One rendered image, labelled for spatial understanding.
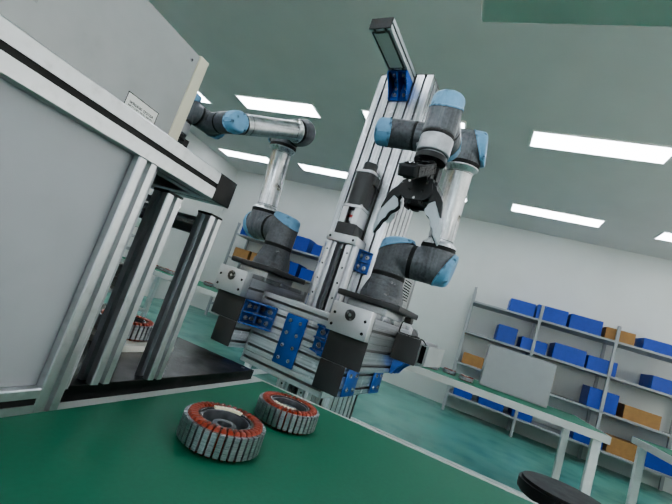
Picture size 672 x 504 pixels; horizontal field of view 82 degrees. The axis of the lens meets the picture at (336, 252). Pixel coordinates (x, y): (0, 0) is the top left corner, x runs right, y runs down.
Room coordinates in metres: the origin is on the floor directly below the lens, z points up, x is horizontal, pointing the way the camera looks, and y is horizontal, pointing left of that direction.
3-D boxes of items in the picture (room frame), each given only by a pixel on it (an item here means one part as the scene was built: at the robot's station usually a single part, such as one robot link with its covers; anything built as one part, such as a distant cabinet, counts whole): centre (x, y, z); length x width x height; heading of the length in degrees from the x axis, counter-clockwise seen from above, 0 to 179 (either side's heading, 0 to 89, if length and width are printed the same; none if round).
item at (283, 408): (0.72, -0.01, 0.77); 0.11 x 0.11 x 0.04
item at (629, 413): (5.52, -4.74, 0.87); 0.42 x 0.40 x 0.19; 67
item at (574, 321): (5.85, -3.92, 1.89); 0.42 x 0.42 x 0.22; 68
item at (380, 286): (1.33, -0.20, 1.09); 0.15 x 0.15 x 0.10
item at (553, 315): (6.01, -3.50, 1.89); 0.42 x 0.42 x 0.23; 66
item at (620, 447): (5.57, -4.61, 0.39); 0.40 x 0.36 x 0.21; 157
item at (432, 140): (0.82, -0.13, 1.37); 0.08 x 0.08 x 0.05
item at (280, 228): (1.58, 0.24, 1.20); 0.13 x 0.12 x 0.14; 52
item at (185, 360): (0.86, 0.48, 0.76); 0.64 x 0.47 x 0.02; 68
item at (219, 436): (0.55, 0.07, 0.77); 0.11 x 0.11 x 0.04
